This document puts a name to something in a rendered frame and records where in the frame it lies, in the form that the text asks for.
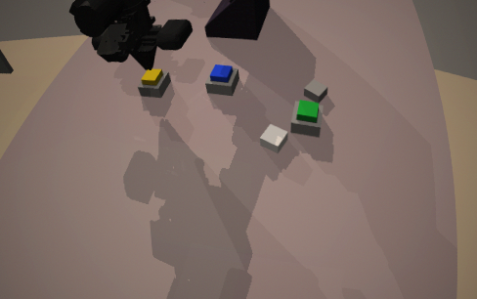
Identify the green button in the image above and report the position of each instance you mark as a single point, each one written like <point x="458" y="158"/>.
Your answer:
<point x="307" y="118"/>

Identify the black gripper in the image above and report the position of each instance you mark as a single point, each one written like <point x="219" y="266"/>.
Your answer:
<point x="172" y="36"/>

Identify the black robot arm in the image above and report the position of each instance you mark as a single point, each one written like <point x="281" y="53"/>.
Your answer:
<point x="93" y="17"/>

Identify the yellow button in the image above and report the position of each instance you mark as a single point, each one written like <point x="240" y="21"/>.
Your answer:
<point x="154" y="83"/>

